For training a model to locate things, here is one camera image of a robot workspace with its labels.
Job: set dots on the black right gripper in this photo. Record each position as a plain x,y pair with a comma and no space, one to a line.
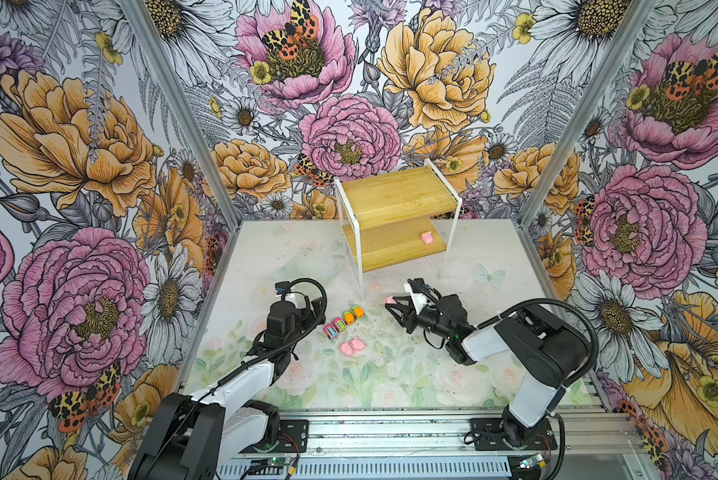
408,315

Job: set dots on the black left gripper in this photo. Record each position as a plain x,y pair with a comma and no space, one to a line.
310,322

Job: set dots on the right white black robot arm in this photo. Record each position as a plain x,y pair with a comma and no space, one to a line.
553,341

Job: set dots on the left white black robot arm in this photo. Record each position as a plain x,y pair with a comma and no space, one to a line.
190,436

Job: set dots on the white wooden two-tier shelf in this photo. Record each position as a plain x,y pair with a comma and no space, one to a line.
382,217

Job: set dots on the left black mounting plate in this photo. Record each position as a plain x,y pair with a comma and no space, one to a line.
287,436

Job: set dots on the black mounting plate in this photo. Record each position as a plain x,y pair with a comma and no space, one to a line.
496,434
287,436

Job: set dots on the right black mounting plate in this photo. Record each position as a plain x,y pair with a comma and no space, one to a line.
496,434

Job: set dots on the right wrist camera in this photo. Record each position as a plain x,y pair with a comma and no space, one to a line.
420,294

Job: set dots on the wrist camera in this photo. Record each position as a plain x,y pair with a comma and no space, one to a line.
282,287
420,294

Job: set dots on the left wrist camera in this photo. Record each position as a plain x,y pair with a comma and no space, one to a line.
282,287

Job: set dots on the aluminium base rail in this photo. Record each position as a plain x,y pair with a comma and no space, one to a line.
441,432

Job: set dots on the white vented cable duct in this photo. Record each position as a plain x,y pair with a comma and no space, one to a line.
396,467

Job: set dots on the aluminium left corner post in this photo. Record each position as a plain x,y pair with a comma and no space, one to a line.
145,32

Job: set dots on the aluminium corner post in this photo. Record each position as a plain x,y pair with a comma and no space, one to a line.
145,32
622,44

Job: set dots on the aluminium right corner post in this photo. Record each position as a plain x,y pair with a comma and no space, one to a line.
622,44

